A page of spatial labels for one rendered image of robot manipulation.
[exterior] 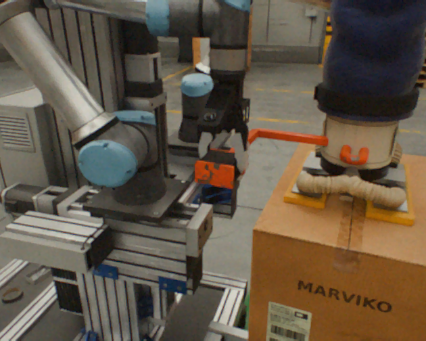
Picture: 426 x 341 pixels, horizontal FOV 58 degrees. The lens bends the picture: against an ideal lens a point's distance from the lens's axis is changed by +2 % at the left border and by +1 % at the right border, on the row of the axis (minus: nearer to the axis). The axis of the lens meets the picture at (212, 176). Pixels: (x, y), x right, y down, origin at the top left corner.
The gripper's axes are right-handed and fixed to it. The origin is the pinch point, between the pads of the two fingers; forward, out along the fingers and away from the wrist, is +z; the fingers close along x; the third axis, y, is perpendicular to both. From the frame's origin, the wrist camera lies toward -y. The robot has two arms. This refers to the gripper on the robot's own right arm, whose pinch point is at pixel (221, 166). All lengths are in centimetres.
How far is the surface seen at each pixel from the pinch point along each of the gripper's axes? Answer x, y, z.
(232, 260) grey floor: 36, 118, 119
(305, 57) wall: 145, 958, 91
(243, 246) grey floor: 34, 136, 118
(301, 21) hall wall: 168, 969, 8
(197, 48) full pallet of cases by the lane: 326, 683, 55
